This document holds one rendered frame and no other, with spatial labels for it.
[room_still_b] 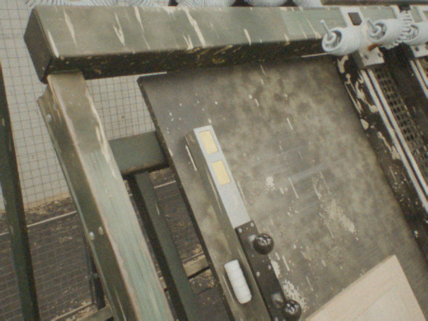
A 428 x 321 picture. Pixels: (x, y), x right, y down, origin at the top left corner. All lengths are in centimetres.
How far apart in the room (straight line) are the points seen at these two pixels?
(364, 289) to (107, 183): 68
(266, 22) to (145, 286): 68
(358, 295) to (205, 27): 72
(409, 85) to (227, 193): 94
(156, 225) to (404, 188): 77
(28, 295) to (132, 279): 99
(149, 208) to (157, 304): 22
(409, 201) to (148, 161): 80
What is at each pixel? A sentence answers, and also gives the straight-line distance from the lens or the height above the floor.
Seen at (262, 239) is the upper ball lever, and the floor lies 156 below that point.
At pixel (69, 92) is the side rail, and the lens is 75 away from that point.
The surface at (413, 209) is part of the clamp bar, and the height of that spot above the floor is 139.
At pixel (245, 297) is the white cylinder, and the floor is 141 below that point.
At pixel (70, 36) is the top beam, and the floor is 191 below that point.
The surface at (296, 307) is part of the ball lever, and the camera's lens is 74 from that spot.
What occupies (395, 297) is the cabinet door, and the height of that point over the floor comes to 123.
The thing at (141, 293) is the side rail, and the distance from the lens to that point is 70.
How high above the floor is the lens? 190
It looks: 17 degrees down
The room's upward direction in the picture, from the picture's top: 3 degrees counter-clockwise
